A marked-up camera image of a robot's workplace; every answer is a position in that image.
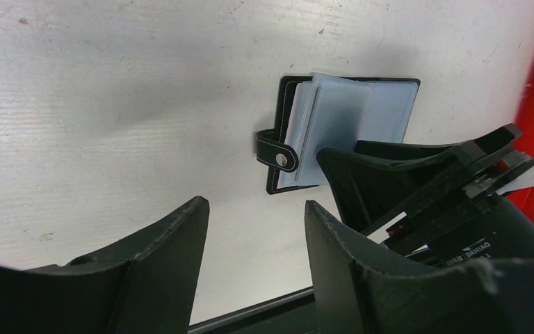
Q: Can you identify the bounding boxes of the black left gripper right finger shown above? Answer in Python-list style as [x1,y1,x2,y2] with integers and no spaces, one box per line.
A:
[305,200,534,333]

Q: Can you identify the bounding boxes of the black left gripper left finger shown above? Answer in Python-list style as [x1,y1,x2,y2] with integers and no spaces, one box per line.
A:
[0,196,210,333]

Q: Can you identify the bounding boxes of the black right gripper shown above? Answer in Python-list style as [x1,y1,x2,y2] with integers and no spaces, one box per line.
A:
[316,122,534,269]

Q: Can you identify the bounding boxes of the black leather card holder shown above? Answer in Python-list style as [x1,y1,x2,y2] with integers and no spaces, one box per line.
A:
[255,73,421,195]

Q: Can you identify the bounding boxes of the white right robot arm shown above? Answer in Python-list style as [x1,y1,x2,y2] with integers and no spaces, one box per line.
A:
[316,124,534,267]

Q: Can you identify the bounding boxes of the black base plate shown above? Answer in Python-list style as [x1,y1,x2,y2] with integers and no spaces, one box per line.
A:
[188,287,319,334]

